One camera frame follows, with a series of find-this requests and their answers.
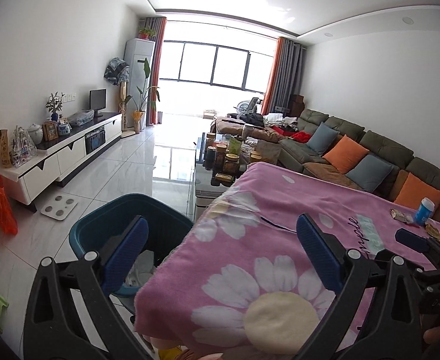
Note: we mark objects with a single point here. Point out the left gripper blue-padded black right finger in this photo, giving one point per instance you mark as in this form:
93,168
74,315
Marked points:
347,273

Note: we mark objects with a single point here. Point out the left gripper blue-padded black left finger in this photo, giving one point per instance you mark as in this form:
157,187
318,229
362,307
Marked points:
52,326

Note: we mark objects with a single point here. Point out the dark teal trash bin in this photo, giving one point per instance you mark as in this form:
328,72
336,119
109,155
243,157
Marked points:
132,235

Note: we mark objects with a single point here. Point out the yellow snack wrapper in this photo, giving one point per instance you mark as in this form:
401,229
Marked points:
432,231

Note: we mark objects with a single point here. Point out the snack wrapper on blanket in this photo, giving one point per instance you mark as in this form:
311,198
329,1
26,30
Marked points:
401,216

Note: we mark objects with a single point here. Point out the white bathroom scale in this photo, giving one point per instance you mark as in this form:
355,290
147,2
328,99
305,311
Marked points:
59,207

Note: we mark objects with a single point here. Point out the blue white bottle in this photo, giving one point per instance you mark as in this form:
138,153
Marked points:
424,212

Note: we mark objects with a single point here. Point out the orange cushion near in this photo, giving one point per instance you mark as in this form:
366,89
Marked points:
414,190

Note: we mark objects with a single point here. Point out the orange cushion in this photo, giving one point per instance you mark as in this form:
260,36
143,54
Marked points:
414,190
345,155

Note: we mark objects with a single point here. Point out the pink daisy blanket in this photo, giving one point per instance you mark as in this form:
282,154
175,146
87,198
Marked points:
241,285

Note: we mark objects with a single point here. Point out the grey-blue cushion near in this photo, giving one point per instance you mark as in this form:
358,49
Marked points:
370,172

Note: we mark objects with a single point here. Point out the grey-blue cushion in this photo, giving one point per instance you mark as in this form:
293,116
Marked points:
370,172
322,139

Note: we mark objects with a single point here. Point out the orange mesh bag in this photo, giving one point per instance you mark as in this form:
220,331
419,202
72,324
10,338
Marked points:
8,223

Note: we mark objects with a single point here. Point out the olive green sectional sofa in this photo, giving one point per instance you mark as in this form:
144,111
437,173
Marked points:
298,157

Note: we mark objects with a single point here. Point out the white black TV cabinet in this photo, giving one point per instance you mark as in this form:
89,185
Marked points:
58,161

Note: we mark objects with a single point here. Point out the orange cushion far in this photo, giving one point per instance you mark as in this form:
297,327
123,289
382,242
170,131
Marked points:
345,155

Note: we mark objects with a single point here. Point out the clear plastic gift bag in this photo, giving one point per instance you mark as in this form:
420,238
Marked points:
22,148

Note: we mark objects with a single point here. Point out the grey-blue cushion far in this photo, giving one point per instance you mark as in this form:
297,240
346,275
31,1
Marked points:
322,139

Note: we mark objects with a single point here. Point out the white ceramic jar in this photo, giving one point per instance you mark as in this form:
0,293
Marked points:
36,133

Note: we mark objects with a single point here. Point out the red cloth on sofa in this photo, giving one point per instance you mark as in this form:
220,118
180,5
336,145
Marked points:
301,136

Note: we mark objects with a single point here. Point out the tall patterned wooden vase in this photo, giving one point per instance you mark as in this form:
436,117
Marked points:
5,148

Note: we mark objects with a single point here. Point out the small plant blue vase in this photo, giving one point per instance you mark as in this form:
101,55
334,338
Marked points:
55,104

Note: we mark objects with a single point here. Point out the glass coffee table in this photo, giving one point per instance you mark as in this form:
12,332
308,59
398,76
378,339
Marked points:
206,188

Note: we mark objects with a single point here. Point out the small black monitor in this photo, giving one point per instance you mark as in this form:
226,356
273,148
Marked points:
97,100

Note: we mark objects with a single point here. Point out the tall green potted plant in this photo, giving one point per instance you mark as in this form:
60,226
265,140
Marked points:
143,99

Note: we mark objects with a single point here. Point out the covered standing fan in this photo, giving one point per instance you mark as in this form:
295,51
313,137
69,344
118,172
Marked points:
117,71

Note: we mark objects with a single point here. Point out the right orange grey curtain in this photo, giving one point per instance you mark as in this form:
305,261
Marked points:
285,76

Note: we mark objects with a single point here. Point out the orange grey curtain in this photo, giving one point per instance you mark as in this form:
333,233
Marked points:
157,24
285,76

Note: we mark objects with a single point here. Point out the left orange grey curtain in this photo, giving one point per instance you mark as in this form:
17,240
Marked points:
157,24

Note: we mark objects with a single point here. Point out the wooden picture frame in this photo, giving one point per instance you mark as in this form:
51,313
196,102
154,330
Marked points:
50,130

